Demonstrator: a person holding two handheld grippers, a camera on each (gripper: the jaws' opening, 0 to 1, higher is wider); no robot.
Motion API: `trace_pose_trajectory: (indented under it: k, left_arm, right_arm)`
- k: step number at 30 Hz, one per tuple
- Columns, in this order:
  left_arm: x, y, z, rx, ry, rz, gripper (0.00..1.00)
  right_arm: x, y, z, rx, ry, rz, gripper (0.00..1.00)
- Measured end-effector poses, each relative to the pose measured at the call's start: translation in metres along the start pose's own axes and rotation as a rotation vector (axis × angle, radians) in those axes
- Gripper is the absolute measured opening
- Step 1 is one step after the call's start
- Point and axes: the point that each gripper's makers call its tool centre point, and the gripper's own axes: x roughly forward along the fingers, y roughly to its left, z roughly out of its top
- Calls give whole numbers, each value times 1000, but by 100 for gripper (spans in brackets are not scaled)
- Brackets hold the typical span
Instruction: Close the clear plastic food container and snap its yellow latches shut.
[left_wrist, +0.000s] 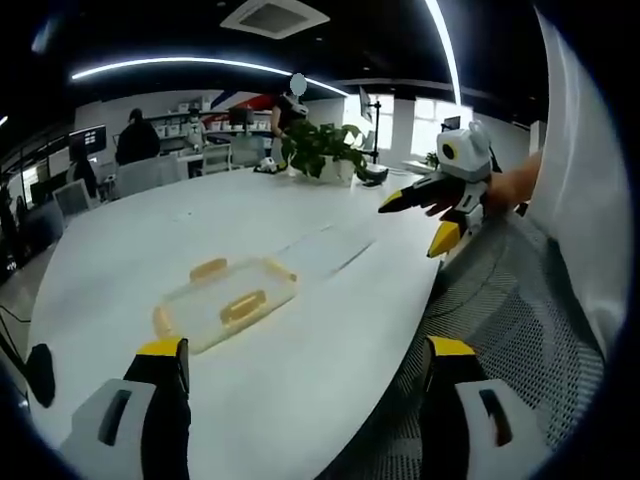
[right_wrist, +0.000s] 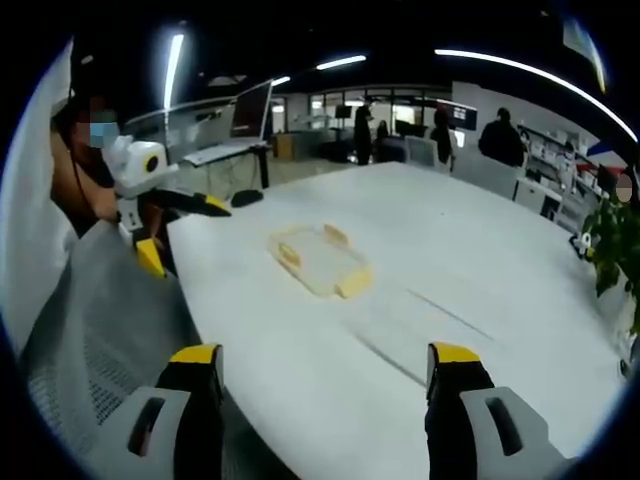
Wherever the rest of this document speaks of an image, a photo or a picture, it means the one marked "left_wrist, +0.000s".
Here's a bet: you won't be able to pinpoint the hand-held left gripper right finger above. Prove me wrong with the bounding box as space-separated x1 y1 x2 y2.
418 335 557 480

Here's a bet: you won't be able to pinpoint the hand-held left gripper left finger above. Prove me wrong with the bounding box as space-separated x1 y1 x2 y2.
59 337 192 480

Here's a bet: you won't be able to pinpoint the black headset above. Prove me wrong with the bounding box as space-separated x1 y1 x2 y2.
355 166 391 189

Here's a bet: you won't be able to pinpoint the black monitor stand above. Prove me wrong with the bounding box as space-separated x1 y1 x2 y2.
366 99 385 165

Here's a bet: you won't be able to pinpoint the green potted plant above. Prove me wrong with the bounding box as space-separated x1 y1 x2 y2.
280 121 370 187

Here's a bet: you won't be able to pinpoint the grey mesh chair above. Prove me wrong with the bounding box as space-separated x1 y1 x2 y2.
319 212 607 480

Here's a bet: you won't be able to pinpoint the black chair armrest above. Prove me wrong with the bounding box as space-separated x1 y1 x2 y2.
23 343 57 409

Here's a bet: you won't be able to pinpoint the person's white shirt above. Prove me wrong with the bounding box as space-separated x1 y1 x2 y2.
528 7 632 362

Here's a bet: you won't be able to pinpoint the curved ceiling light strip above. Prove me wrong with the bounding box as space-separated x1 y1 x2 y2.
70 56 351 96
423 0 462 104

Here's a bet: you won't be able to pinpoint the clear container lid yellow clips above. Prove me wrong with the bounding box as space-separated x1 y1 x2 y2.
152 256 299 357

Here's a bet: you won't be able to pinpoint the white office chair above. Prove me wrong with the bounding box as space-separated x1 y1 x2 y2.
201 143 234 175
116 153 180 197
51 178 100 217

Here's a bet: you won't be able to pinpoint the ceiling air vent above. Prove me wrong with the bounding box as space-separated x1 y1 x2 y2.
219 0 332 40

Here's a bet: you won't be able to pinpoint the black monitor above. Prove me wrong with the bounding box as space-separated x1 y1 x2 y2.
68 124 108 162

